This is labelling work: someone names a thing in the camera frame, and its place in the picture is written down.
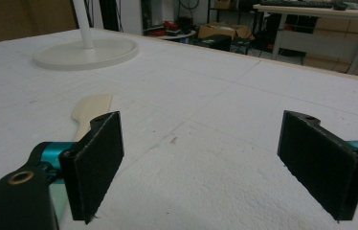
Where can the stack of cardboard boxes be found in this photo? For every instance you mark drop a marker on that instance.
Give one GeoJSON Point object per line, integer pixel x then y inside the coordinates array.
{"type": "Point", "coordinates": [343, 38]}

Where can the wooden spatula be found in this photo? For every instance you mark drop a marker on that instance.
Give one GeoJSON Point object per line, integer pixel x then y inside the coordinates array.
{"type": "Point", "coordinates": [88, 112]}

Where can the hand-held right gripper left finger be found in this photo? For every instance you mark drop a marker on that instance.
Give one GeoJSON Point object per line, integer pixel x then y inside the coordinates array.
{"type": "Point", "coordinates": [94, 169]}

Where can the red tool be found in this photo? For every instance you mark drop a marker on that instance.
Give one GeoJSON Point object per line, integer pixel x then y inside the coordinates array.
{"type": "Point", "coordinates": [170, 25]}

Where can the cardboard box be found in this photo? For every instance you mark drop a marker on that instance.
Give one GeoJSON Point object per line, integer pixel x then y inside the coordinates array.
{"type": "Point", "coordinates": [224, 31]}

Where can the white round lamp stand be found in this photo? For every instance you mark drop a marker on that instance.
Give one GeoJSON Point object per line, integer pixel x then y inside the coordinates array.
{"type": "Point", "coordinates": [85, 52]}

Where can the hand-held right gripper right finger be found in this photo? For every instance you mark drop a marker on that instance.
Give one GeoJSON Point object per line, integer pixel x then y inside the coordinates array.
{"type": "Point", "coordinates": [322, 163]}

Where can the light wooden desk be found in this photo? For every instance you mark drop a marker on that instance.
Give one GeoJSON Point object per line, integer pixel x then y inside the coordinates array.
{"type": "Point", "coordinates": [324, 14]}

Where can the black box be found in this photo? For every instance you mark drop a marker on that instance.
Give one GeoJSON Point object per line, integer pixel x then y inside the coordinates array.
{"type": "Point", "coordinates": [213, 41]}

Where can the black keyboard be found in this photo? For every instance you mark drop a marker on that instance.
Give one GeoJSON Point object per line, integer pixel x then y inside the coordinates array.
{"type": "Point", "coordinates": [296, 4]}

